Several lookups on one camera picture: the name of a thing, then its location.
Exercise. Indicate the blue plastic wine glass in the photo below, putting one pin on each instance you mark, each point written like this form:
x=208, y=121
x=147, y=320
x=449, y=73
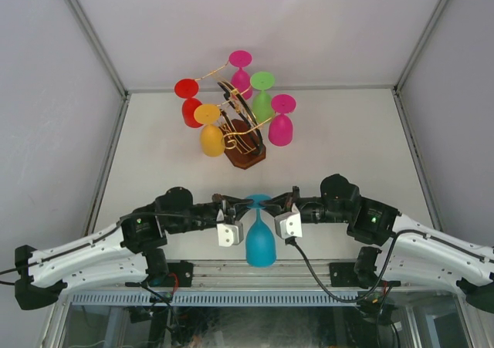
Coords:
x=260, y=244

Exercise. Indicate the orange plastic wine glass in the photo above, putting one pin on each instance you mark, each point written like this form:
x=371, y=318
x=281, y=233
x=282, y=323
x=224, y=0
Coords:
x=211, y=136

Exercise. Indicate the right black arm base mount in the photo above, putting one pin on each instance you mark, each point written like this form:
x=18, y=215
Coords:
x=353, y=274

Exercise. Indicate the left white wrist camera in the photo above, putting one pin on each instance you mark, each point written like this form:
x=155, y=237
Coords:
x=229, y=231

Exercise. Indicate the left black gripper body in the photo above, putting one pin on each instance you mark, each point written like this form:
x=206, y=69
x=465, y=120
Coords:
x=209, y=211

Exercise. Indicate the gold wire wine glass rack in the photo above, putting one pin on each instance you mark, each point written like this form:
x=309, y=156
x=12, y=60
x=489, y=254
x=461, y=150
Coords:
x=242, y=134

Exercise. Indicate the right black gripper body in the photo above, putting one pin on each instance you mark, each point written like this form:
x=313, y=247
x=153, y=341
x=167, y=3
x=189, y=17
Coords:
x=316, y=214

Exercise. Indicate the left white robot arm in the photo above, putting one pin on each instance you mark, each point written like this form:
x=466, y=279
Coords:
x=131, y=250

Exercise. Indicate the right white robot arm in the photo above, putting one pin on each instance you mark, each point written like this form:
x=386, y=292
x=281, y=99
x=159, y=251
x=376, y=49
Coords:
x=396, y=249

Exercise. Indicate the pink wine glass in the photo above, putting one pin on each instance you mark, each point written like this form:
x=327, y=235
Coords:
x=241, y=79
x=281, y=126

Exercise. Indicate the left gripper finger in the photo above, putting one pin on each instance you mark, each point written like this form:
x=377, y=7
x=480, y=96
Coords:
x=235, y=212
x=227, y=202

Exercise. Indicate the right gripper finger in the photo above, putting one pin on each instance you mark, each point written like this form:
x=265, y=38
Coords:
x=286, y=200
x=273, y=209

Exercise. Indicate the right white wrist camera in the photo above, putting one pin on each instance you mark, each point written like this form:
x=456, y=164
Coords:
x=289, y=224

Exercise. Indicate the grey slotted cable duct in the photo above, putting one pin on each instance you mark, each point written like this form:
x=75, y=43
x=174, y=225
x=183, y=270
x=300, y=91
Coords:
x=215, y=298

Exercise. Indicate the green plastic wine glass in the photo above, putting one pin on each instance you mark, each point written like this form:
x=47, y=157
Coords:
x=261, y=105

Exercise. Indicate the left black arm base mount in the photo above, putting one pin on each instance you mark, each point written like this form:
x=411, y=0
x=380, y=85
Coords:
x=180, y=275

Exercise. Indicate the red plastic wine glass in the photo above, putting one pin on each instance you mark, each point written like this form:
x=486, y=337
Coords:
x=187, y=89

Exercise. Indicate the aluminium front rail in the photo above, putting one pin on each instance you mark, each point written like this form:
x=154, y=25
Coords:
x=223, y=275

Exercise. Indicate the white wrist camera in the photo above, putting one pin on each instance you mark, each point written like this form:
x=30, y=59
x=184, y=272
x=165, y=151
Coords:
x=229, y=231
x=289, y=224

